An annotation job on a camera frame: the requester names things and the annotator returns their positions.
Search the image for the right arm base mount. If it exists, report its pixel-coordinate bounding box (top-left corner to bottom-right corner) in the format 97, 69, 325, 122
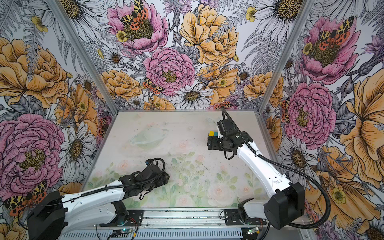
223, 209, 267, 226

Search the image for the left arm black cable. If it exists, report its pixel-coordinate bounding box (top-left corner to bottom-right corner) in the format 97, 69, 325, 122
62, 157, 167, 205

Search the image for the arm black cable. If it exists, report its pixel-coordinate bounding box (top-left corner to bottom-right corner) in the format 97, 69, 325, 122
62, 157, 167, 205
227, 119, 332, 240

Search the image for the aluminium rail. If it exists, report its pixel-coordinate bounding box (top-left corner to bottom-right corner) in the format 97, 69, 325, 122
56, 206, 310, 229

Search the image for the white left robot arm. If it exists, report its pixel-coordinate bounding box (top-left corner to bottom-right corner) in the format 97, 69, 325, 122
27, 163, 170, 240

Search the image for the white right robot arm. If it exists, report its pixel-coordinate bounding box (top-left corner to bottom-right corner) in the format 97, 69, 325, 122
207, 109, 305, 230

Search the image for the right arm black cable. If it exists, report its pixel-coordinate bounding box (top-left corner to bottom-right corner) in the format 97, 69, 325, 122
227, 119, 332, 240

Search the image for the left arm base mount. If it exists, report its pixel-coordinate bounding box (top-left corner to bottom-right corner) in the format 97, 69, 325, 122
99, 209, 144, 227

